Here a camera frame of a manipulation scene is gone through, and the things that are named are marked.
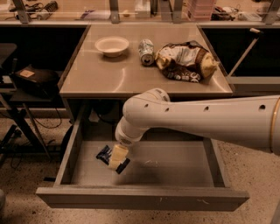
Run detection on white handled stick tool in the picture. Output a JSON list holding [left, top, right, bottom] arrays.
[[227, 28, 263, 78]]

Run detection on black box with label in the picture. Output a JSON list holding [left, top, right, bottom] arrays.
[[13, 65, 60, 98]]

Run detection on green white soda can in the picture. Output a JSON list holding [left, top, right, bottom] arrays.
[[138, 38, 154, 66]]

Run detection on white paper bowl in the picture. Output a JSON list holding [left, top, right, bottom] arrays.
[[94, 36, 130, 58]]

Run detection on crumpled brown chip bag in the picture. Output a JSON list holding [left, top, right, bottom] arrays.
[[155, 40, 219, 83]]

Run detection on black desk frame left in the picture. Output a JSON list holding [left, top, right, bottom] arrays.
[[0, 43, 64, 165]]

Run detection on pink stacked trays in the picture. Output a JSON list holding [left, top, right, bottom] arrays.
[[186, 0, 216, 21]]

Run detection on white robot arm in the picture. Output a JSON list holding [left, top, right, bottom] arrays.
[[115, 88, 280, 156]]

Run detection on dark blue snack bar wrapper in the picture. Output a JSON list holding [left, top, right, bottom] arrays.
[[96, 145, 130, 174]]

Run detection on grey open drawer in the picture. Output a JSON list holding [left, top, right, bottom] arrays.
[[36, 105, 249, 211]]

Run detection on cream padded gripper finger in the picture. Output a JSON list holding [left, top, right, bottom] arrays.
[[108, 157, 126, 170]]

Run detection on grey counter cabinet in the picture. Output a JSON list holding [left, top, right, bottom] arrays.
[[57, 23, 235, 126]]

